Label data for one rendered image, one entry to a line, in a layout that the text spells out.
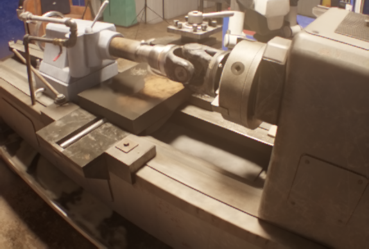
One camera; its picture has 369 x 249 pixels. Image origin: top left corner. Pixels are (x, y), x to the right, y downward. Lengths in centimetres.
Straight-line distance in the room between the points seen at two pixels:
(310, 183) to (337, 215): 11
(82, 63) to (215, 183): 69
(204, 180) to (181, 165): 10
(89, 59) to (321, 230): 101
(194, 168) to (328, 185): 46
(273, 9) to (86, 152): 137
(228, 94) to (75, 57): 66
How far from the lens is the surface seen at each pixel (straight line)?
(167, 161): 100
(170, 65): 97
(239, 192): 91
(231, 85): 80
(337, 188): 67
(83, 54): 123
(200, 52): 93
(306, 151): 64
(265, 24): 194
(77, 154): 101
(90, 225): 140
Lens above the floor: 148
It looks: 31 degrees down
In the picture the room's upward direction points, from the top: straight up
